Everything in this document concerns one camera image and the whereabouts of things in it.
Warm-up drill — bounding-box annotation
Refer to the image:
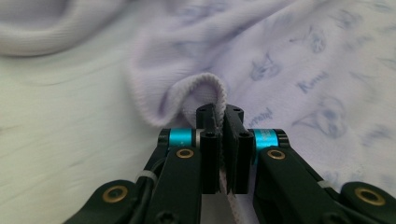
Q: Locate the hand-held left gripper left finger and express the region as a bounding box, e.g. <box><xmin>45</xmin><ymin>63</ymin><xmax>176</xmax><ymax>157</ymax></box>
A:
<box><xmin>143</xmin><ymin>103</ymin><xmax>224</xmax><ymax>224</ymax></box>

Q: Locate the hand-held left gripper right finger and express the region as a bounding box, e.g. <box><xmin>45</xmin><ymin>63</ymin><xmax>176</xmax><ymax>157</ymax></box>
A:
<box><xmin>223</xmin><ymin>104</ymin><xmax>353</xmax><ymax>224</ymax></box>

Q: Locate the lilac printed towel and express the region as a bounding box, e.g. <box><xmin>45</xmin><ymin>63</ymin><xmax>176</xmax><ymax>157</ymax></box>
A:
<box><xmin>0</xmin><ymin>0</ymin><xmax>396</xmax><ymax>224</ymax></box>

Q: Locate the thin black finger wire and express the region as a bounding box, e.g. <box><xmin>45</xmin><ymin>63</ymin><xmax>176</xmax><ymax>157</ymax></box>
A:
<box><xmin>129</xmin><ymin>157</ymin><xmax>167</xmax><ymax>224</ymax></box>

